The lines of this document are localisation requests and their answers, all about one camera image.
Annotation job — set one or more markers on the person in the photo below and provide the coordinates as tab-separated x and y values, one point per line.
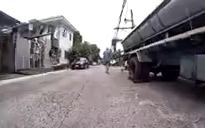
106	58

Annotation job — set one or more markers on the dark car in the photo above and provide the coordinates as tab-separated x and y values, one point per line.
80	63

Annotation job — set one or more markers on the row of trees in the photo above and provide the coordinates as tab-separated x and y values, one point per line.
84	50

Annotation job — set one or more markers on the grey concrete road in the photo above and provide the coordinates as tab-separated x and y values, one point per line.
90	100

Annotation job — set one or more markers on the white building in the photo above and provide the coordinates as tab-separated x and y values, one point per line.
62	38

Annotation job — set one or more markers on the utility pole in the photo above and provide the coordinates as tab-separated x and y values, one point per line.
132	20

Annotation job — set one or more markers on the grey gated building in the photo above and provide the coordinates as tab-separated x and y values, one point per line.
21	53

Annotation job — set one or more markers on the large grey truck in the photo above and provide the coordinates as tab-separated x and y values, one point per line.
176	20

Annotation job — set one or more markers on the grey pavement with kerb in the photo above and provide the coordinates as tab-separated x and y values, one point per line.
10	78

